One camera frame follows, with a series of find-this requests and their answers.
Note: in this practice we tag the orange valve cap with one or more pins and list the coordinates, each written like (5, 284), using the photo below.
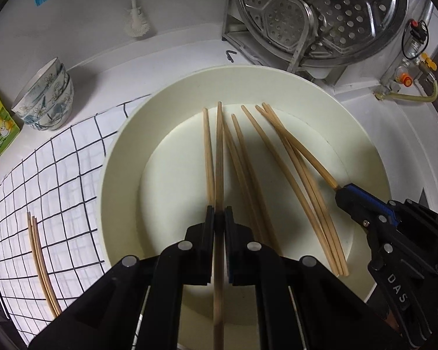
(407, 80)

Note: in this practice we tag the bundle of wooden chopsticks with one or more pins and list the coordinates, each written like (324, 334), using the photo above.
(42, 273)

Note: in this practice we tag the white bottle brush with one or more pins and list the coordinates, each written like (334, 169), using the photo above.
(137, 25)

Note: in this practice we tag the grey gas valve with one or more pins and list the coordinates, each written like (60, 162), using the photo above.
(394, 78)

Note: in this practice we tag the floral porcelain bowl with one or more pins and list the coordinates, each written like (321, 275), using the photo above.
(64, 92)
(36, 87)
(58, 117)

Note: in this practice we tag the heap of wooden chopsticks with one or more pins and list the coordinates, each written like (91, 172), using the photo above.
(335, 259)

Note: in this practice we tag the wooden chopstick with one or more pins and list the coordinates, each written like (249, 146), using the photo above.
(321, 173)
(219, 153)

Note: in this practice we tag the red push button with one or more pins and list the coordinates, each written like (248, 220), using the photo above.
(418, 27)

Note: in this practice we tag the cream round basin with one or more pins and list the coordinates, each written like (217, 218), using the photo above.
(175, 175)

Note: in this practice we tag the small black hook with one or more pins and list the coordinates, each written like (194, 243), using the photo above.
(229, 54)

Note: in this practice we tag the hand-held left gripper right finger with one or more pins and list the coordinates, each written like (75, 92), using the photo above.
(229, 226)

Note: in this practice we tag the white black checked cloth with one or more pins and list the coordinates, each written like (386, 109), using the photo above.
(58, 175)

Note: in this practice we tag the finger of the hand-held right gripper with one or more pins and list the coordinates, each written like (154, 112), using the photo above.
(354, 209)
(372, 204)

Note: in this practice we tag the perforated steel steamer tray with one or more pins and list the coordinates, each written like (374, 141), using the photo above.
(343, 14)

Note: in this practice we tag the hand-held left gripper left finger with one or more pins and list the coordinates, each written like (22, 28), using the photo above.
(210, 226)

